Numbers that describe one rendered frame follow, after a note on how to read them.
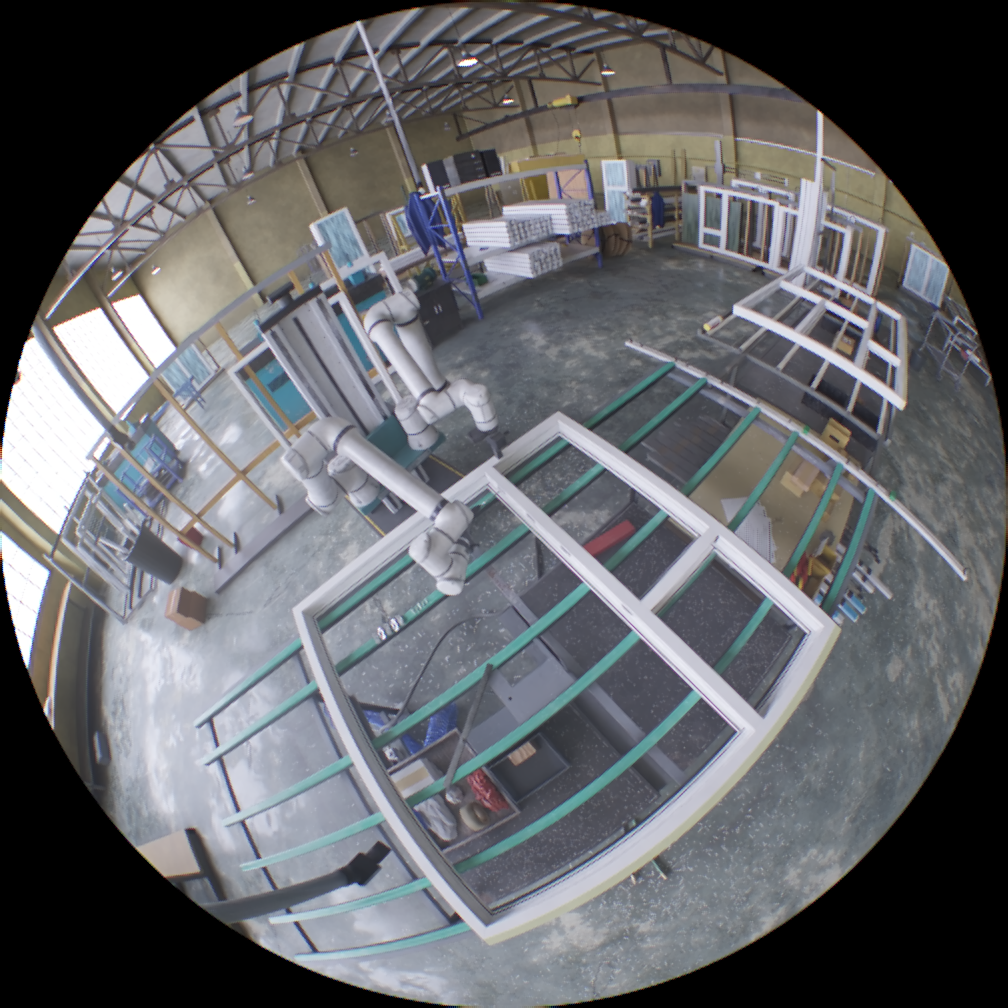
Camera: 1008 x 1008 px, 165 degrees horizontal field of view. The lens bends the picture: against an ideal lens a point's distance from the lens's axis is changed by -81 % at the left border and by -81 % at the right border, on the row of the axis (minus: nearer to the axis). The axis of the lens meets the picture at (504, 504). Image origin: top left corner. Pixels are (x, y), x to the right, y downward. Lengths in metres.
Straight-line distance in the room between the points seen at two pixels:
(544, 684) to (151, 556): 4.68
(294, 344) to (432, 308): 3.18
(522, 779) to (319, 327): 2.13
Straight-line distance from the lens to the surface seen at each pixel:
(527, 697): 1.16
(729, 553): 1.33
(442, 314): 4.86
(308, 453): 1.25
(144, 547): 5.00
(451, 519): 1.10
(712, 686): 1.12
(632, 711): 1.41
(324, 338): 1.85
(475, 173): 5.26
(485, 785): 1.41
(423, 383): 1.38
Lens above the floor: 1.99
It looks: 52 degrees down
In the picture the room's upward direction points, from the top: 22 degrees counter-clockwise
